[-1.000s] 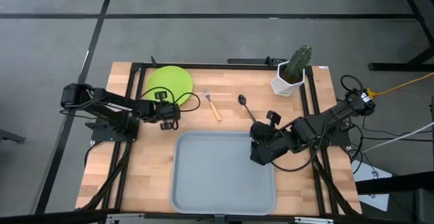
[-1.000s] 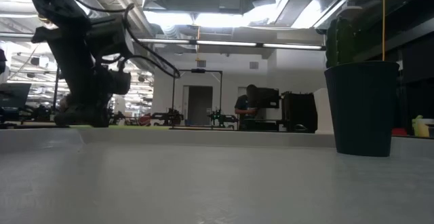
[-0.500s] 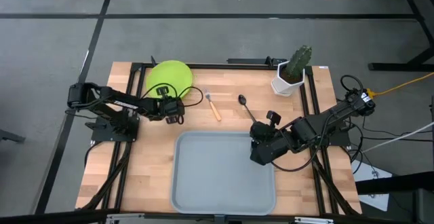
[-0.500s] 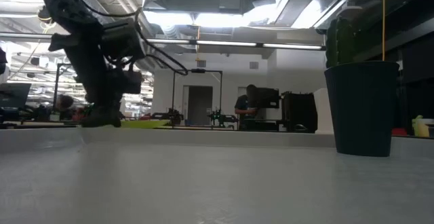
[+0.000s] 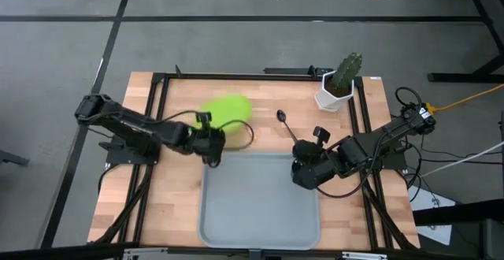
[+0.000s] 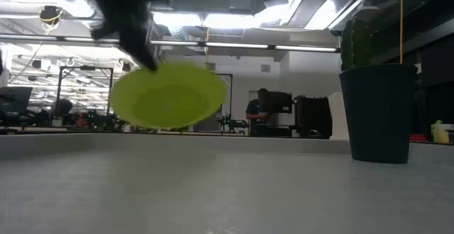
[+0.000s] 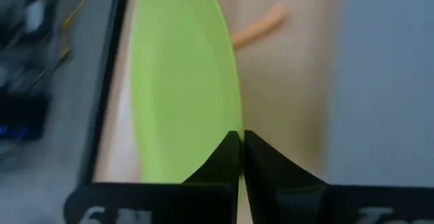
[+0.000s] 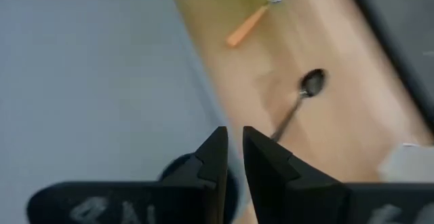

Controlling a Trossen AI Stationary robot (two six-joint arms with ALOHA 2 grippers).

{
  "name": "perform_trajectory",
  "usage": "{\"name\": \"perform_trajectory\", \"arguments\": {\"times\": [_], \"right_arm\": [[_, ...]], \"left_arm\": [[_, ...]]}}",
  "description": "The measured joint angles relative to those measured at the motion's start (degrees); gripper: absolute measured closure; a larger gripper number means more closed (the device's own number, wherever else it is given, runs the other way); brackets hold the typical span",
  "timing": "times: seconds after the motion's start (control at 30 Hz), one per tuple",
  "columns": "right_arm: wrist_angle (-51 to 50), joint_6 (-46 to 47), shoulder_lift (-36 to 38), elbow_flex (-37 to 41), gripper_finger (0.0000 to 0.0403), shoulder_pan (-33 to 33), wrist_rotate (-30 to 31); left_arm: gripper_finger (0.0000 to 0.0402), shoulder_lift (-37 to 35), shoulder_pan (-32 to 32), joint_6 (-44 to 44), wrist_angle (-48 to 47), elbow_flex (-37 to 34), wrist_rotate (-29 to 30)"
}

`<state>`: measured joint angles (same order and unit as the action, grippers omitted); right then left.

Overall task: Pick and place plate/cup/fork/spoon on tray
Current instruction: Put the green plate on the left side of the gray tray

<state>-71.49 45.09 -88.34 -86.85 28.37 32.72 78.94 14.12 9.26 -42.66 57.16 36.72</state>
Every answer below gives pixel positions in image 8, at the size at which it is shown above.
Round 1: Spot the fork with orange handle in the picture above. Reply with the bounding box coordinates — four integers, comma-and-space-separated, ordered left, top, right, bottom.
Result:
225, 0, 285, 48

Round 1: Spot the dark metal spoon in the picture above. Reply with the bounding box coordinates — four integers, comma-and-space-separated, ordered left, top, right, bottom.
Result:
270, 68, 327, 143

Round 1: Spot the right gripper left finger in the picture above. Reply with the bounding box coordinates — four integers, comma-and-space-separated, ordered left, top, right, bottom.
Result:
26, 126, 229, 224

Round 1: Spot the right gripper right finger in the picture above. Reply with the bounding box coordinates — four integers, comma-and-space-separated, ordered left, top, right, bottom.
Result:
242, 126, 434, 224

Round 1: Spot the grey rectangular tray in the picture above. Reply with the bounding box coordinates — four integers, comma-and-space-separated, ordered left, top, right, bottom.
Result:
0, 0, 254, 224

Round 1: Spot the black aluminium table frame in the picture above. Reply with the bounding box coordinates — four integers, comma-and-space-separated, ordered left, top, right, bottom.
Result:
342, 0, 434, 136

